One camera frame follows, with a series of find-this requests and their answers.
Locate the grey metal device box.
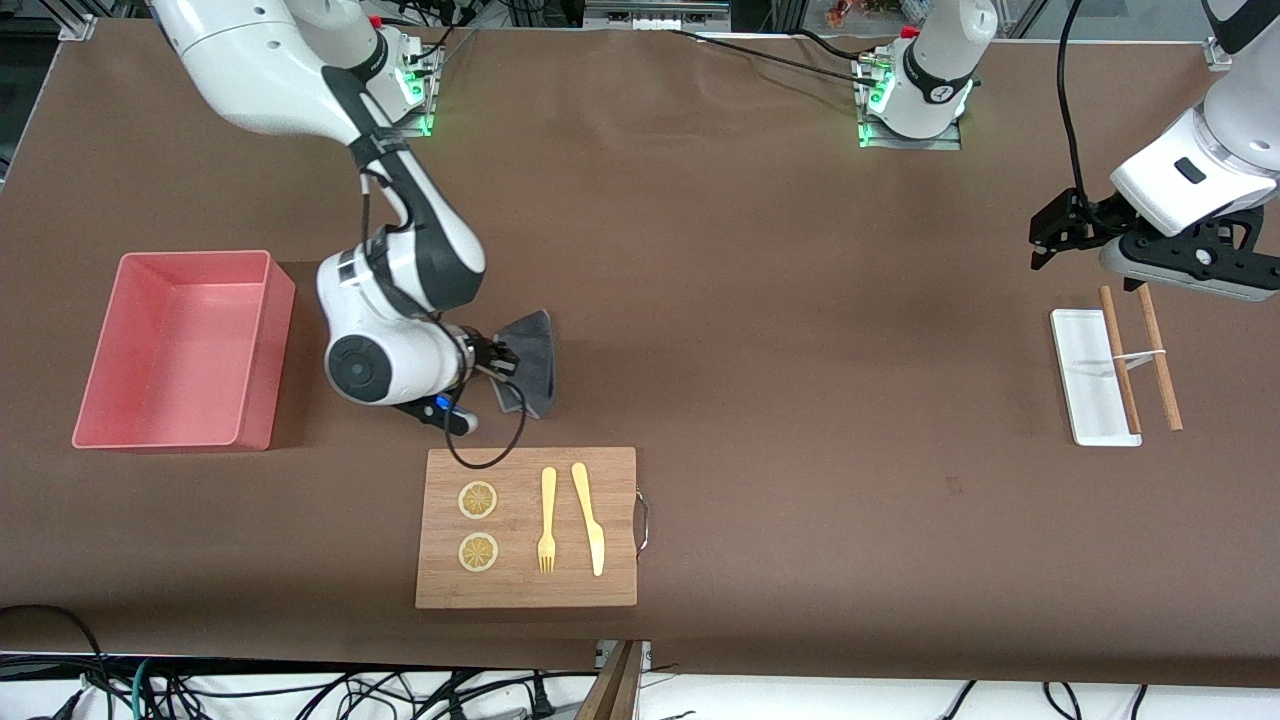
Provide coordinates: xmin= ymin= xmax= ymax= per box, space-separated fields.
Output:
xmin=583 ymin=0 xmax=733 ymax=32

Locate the white rectangular tray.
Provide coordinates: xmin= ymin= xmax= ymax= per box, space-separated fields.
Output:
xmin=1050 ymin=309 xmax=1143 ymax=448

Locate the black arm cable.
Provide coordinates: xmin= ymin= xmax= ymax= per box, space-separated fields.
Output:
xmin=358 ymin=165 xmax=531 ymax=471
xmin=1056 ymin=0 xmax=1096 ymax=206

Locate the yellow plastic knife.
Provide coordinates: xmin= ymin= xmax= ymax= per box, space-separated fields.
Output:
xmin=571 ymin=462 xmax=606 ymax=578

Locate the wooden post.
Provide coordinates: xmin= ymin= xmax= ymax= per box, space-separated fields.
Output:
xmin=575 ymin=640 xmax=644 ymax=720

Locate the grey and red cloth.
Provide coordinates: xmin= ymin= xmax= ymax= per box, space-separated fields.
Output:
xmin=490 ymin=309 xmax=558 ymax=421

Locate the yellow plastic fork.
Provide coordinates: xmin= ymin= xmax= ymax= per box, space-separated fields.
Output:
xmin=537 ymin=467 xmax=558 ymax=575

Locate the brown table cover sheet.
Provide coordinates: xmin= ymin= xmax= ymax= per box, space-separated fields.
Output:
xmin=0 ymin=18 xmax=1280 ymax=689

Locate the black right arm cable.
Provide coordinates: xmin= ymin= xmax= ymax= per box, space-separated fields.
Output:
xmin=358 ymin=165 xmax=531 ymax=471

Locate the thick black floor cable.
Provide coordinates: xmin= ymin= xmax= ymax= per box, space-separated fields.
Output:
xmin=0 ymin=604 xmax=113 ymax=720

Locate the black cable across table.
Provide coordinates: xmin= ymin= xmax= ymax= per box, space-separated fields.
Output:
xmin=665 ymin=28 xmax=886 ymax=89

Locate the wooden cutting board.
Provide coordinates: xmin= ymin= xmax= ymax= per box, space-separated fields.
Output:
xmin=415 ymin=447 xmax=651 ymax=610

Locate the small metal bracket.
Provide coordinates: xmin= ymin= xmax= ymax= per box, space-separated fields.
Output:
xmin=596 ymin=640 xmax=653 ymax=673

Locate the orange red small object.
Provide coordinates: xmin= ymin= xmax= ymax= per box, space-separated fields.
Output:
xmin=825 ymin=0 xmax=906 ymax=28

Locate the pink plastic bin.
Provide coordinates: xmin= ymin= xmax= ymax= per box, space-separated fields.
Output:
xmin=72 ymin=250 xmax=297 ymax=453

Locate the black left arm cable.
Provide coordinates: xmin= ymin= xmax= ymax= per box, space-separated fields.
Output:
xmin=1056 ymin=0 xmax=1096 ymax=206

